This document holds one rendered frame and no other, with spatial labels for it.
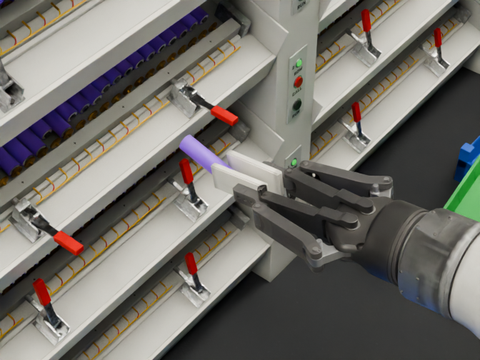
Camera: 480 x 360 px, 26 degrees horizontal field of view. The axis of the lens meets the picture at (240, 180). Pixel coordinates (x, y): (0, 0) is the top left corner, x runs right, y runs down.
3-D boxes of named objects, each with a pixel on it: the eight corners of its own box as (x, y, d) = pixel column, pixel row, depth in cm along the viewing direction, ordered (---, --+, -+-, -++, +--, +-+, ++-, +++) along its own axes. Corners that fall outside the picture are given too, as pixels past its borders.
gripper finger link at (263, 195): (363, 246, 99) (356, 255, 98) (266, 213, 105) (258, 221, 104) (361, 215, 97) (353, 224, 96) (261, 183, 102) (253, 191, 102)
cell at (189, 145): (188, 132, 109) (235, 169, 107) (191, 136, 111) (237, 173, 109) (177, 146, 109) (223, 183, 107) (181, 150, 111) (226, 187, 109)
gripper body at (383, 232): (443, 193, 95) (358, 161, 100) (391, 248, 90) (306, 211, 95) (443, 253, 99) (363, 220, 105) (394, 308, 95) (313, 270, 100)
